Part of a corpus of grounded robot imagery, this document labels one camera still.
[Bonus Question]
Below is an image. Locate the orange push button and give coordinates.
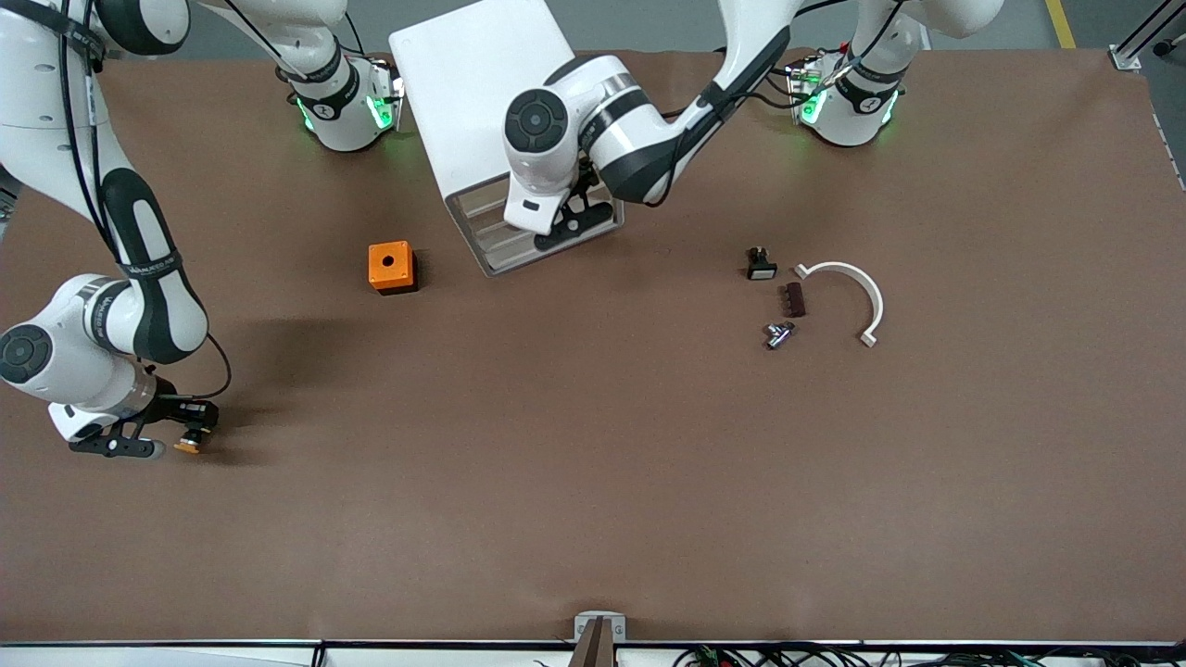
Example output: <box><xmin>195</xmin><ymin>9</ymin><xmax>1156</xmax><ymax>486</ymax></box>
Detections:
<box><xmin>174</xmin><ymin>422</ymin><xmax>221</xmax><ymax>457</ymax></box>

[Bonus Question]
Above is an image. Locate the orange box with hole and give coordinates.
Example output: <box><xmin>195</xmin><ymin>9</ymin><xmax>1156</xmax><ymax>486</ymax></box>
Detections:
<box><xmin>368</xmin><ymin>241</ymin><xmax>419</xmax><ymax>296</ymax></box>

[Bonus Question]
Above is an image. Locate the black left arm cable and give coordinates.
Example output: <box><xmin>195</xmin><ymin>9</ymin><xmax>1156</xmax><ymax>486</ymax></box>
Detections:
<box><xmin>647</xmin><ymin>0</ymin><xmax>867</xmax><ymax>207</ymax></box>

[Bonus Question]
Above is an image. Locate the black base connector cable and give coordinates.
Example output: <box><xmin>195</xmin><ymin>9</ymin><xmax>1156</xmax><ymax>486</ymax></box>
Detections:
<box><xmin>715</xmin><ymin>46</ymin><xmax>809</xmax><ymax>108</ymax></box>

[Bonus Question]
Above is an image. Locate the white curved plastic bracket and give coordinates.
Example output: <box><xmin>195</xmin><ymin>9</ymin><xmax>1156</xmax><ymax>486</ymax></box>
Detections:
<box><xmin>794</xmin><ymin>261</ymin><xmax>886</xmax><ymax>348</ymax></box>

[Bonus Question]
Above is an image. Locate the black cable bundle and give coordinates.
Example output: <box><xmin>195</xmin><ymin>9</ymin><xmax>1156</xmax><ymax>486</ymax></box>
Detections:
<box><xmin>675</xmin><ymin>644</ymin><xmax>1186</xmax><ymax>667</ymax></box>

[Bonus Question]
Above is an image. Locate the aluminium frame profile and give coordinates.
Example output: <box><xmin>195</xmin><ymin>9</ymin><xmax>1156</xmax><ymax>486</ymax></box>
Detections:
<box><xmin>1110</xmin><ymin>0</ymin><xmax>1186</xmax><ymax>72</ymax></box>

